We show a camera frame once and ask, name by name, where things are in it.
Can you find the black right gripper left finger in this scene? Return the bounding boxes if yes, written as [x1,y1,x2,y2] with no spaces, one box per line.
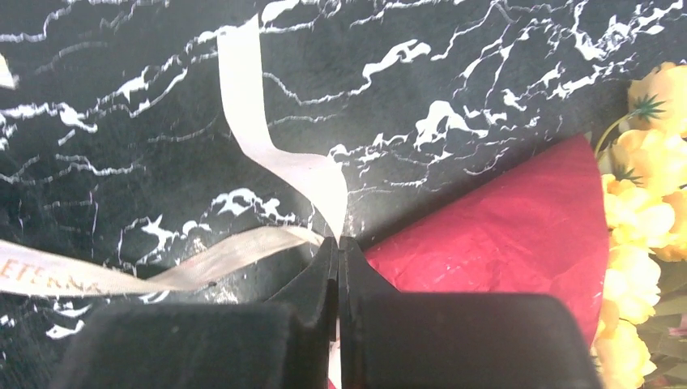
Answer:
[50,237,337,388]

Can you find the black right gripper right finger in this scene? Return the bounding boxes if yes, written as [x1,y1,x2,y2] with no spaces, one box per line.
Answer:
[338,237,600,388]

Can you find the maroon wrapping paper sheet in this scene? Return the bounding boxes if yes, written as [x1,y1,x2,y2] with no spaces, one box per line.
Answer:
[328,133,611,389]

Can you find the beige ribbon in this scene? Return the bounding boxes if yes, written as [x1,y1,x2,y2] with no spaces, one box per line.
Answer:
[1,16,348,297]

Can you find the yellow fake flower bunch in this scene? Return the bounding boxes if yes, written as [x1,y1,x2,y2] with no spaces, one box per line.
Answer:
[591,62,686,388]

